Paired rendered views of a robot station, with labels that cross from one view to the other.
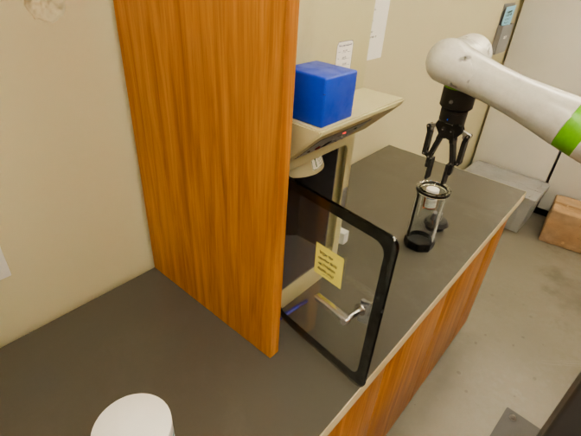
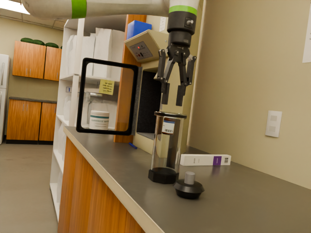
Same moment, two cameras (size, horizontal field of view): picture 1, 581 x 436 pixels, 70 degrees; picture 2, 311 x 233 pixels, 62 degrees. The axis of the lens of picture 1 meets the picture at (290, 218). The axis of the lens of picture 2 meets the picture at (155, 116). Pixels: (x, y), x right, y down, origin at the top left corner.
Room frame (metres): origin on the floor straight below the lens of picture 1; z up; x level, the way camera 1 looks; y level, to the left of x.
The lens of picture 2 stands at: (1.50, -1.26, 1.19)
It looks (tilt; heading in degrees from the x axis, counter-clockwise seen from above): 3 degrees down; 114
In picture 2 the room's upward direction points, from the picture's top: 6 degrees clockwise
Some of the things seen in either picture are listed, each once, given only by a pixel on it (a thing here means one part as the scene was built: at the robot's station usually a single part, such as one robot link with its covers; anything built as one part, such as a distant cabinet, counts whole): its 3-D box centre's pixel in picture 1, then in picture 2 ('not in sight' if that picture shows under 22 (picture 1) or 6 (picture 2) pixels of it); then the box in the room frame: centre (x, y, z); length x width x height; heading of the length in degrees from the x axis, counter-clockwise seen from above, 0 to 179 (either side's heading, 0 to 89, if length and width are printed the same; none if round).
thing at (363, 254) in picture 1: (322, 283); (108, 98); (0.67, -0.08, 1.19); 0.30 x 0.01 x 0.40; 44
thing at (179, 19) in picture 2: (458, 98); (182, 25); (1.19, -0.45, 1.45); 0.12 x 0.09 x 0.06; 141
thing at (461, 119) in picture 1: (450, 123); (178, 48); (1.19, -0.45, 1.38); 0.08 x 0.07 x 0.09; 51
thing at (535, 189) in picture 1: (497, 195); not in sight; (3.06, -1.71, 0.17); 0.60 x 0.42 x 0.33; 49
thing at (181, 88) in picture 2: (429, 168); (180, 95); (1.21, -0.43, 1.23); 0.03 x 0.01 x 0.07; 141
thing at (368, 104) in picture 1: (341, 128); (144, 47); (0.87, -0.10, 1.46); 0.32 x 0.12 x 0.10; 141
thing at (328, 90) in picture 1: (318, 92); (139, 32); (0.79, -0.04, 1.56); 0.10 x 0.10 x 0.09; 51
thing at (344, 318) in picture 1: (338, 305); not in sight; (0.59, -0.11, 1.20); 0.10 x 0.05 x 0.03; 44
